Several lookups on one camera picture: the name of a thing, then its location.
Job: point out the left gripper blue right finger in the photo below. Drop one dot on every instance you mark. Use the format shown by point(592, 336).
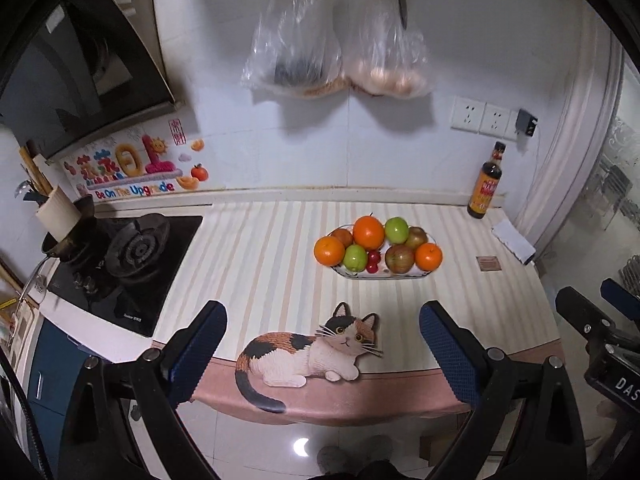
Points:
point(458, 353)

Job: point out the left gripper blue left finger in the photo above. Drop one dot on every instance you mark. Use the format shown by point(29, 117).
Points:
point(190, 349)

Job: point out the orange with navel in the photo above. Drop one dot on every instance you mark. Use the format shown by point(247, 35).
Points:
point(428, 257)

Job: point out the green apple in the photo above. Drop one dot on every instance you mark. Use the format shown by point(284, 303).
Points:
point(355, 258)
point(396, 230)

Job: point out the brown label patch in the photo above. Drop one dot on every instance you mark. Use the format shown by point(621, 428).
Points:
point(488, 263)

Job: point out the black gas stove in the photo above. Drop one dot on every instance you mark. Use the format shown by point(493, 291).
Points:
point(125, 272)

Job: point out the floral oval ceramic plate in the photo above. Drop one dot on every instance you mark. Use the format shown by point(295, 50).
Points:
point(383, 272)

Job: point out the brown-green apple front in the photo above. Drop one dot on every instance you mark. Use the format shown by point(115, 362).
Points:
point(399, 259)

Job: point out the brown-green apple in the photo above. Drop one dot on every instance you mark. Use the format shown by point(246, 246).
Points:
point(399, 259)
point(416, 237)

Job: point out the striped table mat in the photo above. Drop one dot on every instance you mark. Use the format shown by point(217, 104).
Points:
point(256, 259)

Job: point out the white folded paper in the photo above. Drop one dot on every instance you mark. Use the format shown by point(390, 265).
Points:
point(514, 241)

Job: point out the brown-green apple back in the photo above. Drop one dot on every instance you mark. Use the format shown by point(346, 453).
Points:
point(416, 237)

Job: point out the blue cabinet door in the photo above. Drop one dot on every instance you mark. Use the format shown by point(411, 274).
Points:
point(57, 361)

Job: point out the calico cat decoration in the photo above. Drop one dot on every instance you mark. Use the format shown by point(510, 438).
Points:
point(289, 360)

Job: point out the orange with stem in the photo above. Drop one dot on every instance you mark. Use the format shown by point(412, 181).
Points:
point(368, 232)

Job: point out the small brown-orange fruit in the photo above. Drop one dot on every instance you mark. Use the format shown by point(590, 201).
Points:
point(343, 235)

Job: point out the soy sauce bottle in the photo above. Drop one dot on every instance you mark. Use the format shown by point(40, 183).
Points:
point(486, 183)

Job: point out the black charger plug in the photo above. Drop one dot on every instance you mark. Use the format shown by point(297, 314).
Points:
point(526, 123)

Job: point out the plastic bag with eggs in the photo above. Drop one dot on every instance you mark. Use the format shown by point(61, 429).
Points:
point(384, 57)

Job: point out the black range hood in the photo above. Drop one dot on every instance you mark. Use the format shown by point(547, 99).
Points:
point(94, 67)

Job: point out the plastic bag dark contents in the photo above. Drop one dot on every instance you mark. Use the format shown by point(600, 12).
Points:
point(295, 51)

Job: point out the colourful wall sticker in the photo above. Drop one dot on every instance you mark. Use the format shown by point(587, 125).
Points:
point(161, 157)

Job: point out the white wall socket right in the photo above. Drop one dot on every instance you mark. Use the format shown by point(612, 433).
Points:
point(499, 122)

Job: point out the white wall socket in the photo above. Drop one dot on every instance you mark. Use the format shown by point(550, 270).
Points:
point(499, 122)
point(467, 114)

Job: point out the white wall socket left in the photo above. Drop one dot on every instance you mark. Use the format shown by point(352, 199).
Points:
point(467, 114)

